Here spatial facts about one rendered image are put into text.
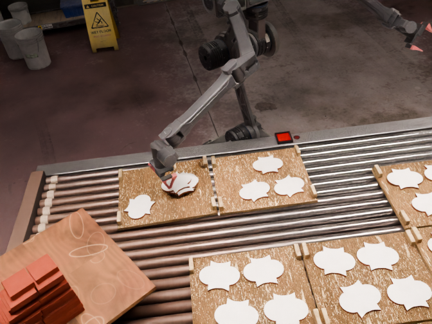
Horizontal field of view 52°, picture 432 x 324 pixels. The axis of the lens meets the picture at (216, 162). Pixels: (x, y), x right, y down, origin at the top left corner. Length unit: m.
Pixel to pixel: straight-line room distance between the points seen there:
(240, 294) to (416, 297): 0.58
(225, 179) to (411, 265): 0.81
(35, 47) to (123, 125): 1.60
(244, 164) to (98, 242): 0.75
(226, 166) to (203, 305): 0.70
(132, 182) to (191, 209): 0.33
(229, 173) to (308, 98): 2.30
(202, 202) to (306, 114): 2.25
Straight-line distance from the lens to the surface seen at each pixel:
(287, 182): 1.92
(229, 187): 1.92
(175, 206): 1.87
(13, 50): 5.65
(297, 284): 1.61
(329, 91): 4.28
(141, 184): 2.00
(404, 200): 1.94
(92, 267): 1.62
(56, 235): 1.77
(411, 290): 1.66
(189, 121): 1.76
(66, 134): 4.12
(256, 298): 1.58
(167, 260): 1.72
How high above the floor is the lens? 2.28
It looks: 41 degrees down
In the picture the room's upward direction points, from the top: 6 degrees counter-clockwise
